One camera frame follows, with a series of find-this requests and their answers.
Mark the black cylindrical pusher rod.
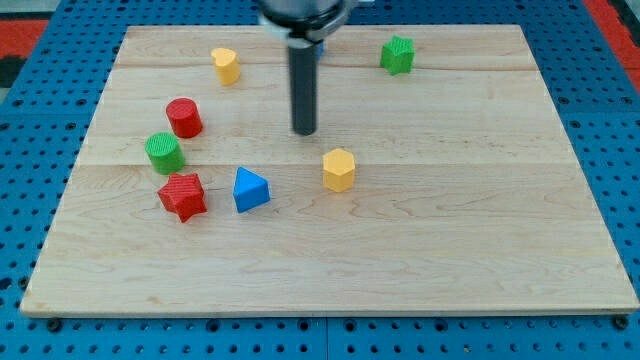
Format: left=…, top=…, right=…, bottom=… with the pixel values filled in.
left=287, top=38, right=318, bottom=136

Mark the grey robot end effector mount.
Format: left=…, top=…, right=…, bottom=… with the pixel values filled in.
left=257, top=0, right=374, bottom=42

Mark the yellow hexagon block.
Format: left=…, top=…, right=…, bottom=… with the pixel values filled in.
left=322, top=148, right=355, bottom=192

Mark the blue block behind rod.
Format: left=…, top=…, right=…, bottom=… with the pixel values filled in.
left=317, top=42, right=325, bottom=60

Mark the yellow heart block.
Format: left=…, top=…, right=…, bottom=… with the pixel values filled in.
left=211, top=48, right=241, bottom=86

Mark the green star block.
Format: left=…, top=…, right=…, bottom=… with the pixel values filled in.
left=380, top=35, right=415, bottom=76

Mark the red cylinder block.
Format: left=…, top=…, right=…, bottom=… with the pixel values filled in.
left=165, top=98, right=203, bottom=138

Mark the blue triangle block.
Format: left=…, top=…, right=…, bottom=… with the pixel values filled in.
left=233, top=167, right=271, bottom=213

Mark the green cylinder block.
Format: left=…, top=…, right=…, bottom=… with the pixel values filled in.
left=145, top=132, right=185, bottom=175

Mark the red star block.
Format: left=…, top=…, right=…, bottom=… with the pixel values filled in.
left=157, top=173, right=207, bottom=223

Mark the wooden board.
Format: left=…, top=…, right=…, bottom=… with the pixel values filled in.
left=21, top=25, right=639, bottom=318

